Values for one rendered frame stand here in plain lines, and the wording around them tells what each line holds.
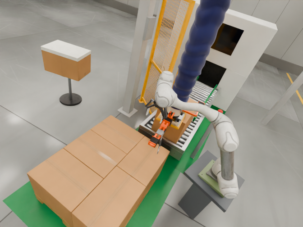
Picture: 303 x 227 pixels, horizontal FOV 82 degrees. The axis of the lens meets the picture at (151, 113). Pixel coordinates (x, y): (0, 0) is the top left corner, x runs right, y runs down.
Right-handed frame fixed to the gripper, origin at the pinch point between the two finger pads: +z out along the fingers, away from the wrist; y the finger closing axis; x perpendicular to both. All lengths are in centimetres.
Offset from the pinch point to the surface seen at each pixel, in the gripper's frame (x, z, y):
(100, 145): -1, 81, 55
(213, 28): -52, -67, -7
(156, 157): -30, 81, -8
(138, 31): -126, -19, 105
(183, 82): -53, -14, -1
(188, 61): -50, -36, 2
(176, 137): -66, 67, -15
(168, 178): -54, 135, -32
